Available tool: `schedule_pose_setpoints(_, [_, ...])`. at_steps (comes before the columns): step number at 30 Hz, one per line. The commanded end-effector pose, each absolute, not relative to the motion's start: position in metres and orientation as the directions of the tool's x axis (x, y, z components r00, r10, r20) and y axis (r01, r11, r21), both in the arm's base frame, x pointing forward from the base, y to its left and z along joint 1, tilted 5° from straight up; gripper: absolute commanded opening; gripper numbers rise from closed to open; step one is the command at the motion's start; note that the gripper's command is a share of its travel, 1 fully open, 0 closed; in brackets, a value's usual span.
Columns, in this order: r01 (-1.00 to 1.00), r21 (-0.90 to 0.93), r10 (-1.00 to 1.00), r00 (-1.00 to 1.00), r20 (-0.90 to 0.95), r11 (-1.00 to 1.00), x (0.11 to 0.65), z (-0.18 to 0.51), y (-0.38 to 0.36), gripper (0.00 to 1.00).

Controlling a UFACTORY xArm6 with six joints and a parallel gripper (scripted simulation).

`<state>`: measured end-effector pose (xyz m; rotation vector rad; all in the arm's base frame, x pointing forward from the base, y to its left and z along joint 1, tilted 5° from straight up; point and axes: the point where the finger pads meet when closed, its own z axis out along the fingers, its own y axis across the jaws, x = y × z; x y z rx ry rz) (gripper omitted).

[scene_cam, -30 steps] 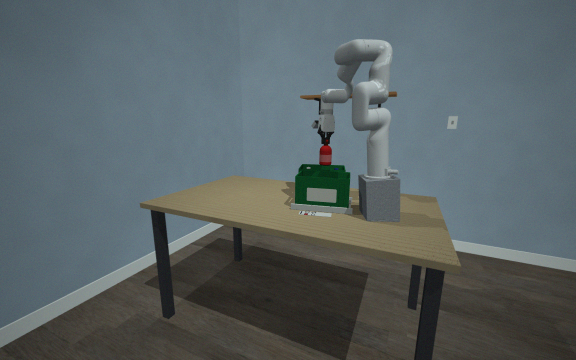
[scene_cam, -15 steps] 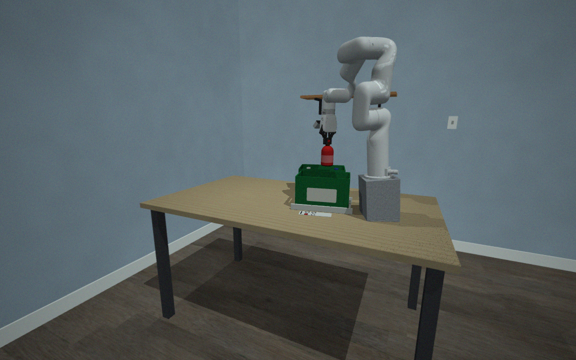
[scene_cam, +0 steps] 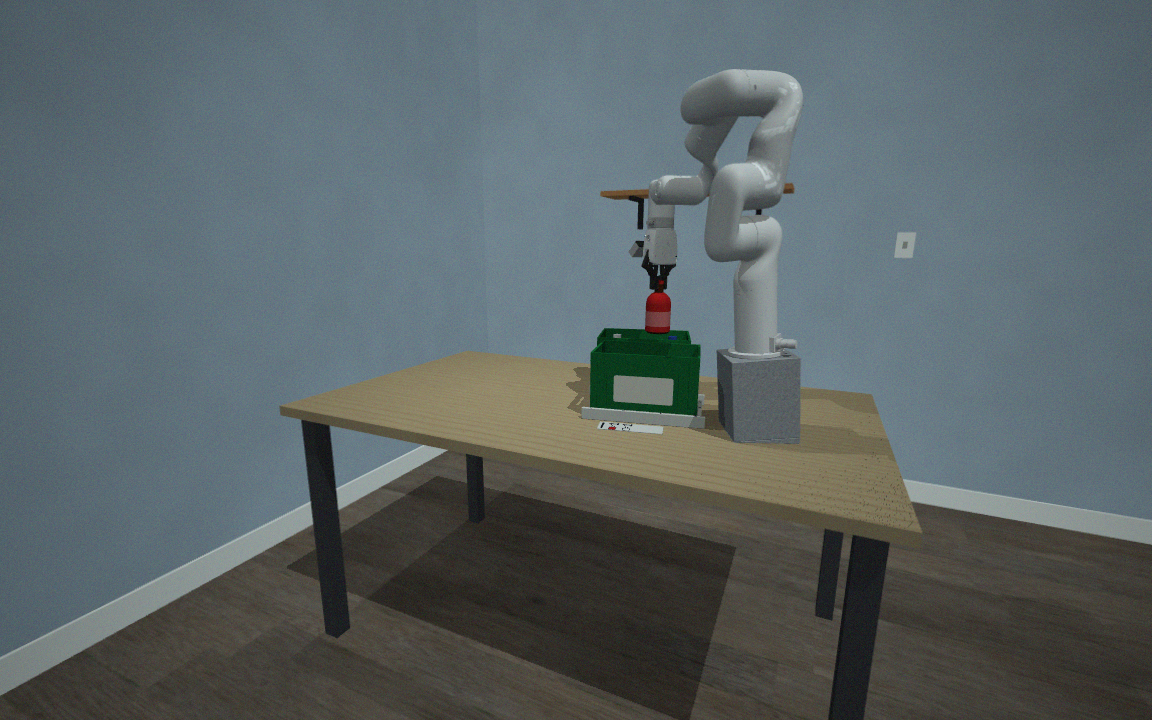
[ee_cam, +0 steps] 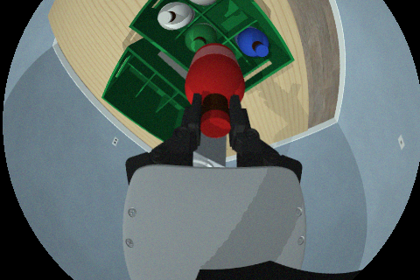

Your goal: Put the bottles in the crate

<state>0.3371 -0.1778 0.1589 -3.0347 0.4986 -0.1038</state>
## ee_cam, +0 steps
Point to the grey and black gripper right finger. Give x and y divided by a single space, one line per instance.
251 150

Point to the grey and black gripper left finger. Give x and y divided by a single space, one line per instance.
179 148

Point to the green plastic bottle crate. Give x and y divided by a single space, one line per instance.
232 16
145 105

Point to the blue bottle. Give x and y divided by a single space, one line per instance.
252 42

